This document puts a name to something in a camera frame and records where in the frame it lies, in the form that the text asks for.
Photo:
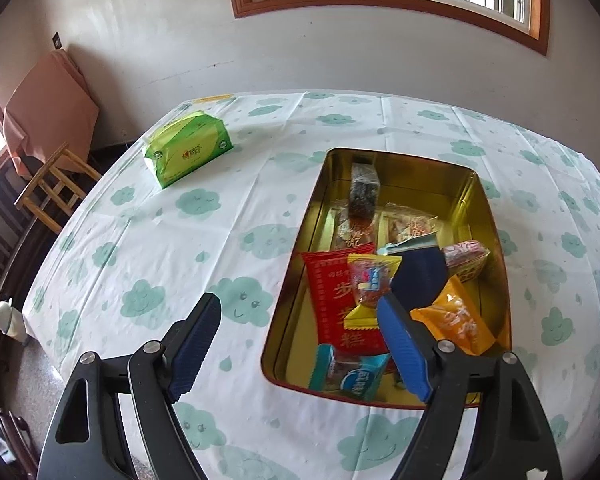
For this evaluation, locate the yellow strip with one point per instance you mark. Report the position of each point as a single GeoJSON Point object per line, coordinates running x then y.
{"type": "Point", "coordinates": [214, 97]}

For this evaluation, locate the orange snack packet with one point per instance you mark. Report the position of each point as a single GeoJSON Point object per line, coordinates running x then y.
{"type": "Point", "coordinates": [460, 325]}

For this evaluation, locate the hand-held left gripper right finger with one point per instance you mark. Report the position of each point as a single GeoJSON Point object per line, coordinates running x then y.
{"type": "Point", "coordinates": [405, 350]}

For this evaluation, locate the clear cracker packet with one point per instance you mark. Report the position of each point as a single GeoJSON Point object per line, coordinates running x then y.
{"type": "Point", "coordinates": [347, 232]}
{"type": "Point", "coordinates": [410, 225]}

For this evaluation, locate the navy and pale blue packet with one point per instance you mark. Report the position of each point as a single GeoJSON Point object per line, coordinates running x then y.
{"type": "Point", "coordinates": [420, 272]}

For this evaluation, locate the grey patterned snack packet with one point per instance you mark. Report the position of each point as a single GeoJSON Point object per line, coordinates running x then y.
{"type": "Point", "coordinates": [364, 192]}

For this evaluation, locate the light wooden chair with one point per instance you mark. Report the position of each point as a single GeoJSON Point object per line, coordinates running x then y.
{"type": "Point", "coordinates": [40, 175]}

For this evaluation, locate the gold metal tin box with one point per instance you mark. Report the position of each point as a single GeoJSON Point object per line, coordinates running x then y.
{"type": "Point", "coordinates": [430, 180]}

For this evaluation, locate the black wall switch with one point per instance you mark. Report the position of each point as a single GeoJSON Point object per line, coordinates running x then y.
{"type": "Point", "coordinates": [56, 41]}

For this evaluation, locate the green tissue pack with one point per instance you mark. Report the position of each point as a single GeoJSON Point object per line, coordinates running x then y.
{"type": "Point", "coordinates": [190, 147]}

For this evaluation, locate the dark wooden furniture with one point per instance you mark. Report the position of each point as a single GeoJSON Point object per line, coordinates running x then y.
{"type": "Point", "coordinates": [5, 435]}

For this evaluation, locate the red patterned round packet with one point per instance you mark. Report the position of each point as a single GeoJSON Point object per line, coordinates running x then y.
{"type": "Point", "coordinates": [465, 255]}

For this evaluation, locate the red snack packet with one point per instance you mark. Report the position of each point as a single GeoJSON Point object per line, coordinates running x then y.
{"type": "Point", "coordinates": [330, 300]}

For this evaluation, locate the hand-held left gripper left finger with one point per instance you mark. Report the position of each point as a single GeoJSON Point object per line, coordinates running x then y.
{"type": "Point", "coordinates": [192, 350]}

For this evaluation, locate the blue candy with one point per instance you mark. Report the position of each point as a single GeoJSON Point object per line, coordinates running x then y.
{"type": "Point", "coordinates": [350, 375]}

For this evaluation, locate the yellow candy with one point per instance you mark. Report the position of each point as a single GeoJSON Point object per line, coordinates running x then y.
{"type": "Point", "coordinates": [370, 275]}

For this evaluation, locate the white bottle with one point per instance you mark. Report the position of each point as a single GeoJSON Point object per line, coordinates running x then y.
{"type": "Point", "coordinates": [9, 317]}

